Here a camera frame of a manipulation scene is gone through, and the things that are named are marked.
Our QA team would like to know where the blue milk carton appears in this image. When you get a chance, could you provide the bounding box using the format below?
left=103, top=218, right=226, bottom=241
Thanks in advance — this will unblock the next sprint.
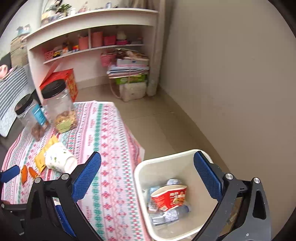
left=145, top=186, right=163, bottom=212

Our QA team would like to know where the pink cup holder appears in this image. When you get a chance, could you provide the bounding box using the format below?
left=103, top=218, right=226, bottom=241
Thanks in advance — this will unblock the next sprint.
left=78, top=36, right=89, bottom=50
left=91, top=32, right=103, bottom=48

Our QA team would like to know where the white bookshelf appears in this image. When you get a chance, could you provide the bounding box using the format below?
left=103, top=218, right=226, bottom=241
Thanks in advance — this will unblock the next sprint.
left=24, top=8, right=163, bottom=98

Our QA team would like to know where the crushed clear plastic bottle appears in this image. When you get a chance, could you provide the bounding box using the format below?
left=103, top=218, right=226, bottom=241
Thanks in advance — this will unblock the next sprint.
left=149, top=205, right=191, bottom=226

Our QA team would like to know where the red gift box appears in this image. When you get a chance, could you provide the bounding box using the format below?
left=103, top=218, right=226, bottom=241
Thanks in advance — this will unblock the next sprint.
left=40, top=69, right=78, bottom=102

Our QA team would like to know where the white trash bin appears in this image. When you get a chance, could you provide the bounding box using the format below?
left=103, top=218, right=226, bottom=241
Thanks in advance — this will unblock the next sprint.
left=134, top=149, right=218, bottom=240

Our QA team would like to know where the pink basket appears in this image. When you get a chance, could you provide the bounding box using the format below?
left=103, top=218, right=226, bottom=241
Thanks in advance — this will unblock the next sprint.
left=100, top=53, right=116, bottom=67

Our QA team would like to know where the red instant noodle bowl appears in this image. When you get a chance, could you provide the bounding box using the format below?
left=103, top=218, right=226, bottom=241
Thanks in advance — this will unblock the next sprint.
left=151, top=185, right=187, bottom=211

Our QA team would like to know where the beige curtain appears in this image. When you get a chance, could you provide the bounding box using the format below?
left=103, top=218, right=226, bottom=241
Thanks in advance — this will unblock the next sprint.
left=128, top=1, right=176, bottom=96

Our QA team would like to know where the grey white quilted cover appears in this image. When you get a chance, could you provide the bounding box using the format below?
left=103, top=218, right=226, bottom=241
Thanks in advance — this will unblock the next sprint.
left=1, top=64, right=35, bottom=137

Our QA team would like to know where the nut jar with blue label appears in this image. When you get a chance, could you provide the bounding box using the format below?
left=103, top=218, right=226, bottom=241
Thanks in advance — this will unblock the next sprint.
left=15, top=94, right=50, bottom=141

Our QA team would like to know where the snack jar with green packet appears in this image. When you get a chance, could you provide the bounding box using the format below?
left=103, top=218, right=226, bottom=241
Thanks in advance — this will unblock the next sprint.
left=43, top=89, right=77, bottom=133

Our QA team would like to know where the light blue paper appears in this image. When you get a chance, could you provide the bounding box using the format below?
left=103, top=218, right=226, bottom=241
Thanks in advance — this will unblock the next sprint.
left=166, top=179, right=182, bottom=185

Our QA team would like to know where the woven storage box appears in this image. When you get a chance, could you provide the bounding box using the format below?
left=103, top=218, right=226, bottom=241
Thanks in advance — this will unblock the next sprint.
left=10, top=35, right=29, bottom=67

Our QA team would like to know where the blue tissue box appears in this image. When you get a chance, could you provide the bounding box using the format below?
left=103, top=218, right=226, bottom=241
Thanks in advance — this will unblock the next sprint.
left=53, top=198, right=76, bottom=237

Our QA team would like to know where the yellow snack wrapper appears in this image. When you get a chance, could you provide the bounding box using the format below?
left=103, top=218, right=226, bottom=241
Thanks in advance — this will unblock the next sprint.
left=33, top=135, right=59, bottom=174

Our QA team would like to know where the stack of books and papers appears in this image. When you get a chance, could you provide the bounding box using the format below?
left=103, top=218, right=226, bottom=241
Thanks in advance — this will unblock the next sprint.
left=106, top=48, right=150, bottom=79

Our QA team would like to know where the patterned pink tablecloth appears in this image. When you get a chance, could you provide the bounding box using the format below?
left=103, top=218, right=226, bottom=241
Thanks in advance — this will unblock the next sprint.
left=1, top=101, right=150, bottom=240

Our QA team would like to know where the white paper cup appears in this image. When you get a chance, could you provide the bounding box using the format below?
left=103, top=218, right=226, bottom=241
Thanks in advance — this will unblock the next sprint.
left=44, top=142, right=78, bottom=174

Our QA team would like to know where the pink plush toy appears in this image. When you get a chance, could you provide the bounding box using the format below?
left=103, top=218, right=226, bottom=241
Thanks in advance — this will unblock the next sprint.
left=0, top=64, right=9, bottom=79

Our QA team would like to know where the white sack bag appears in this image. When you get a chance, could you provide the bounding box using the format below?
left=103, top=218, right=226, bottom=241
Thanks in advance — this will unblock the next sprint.
left=119, top=82, right=147, bottom=102

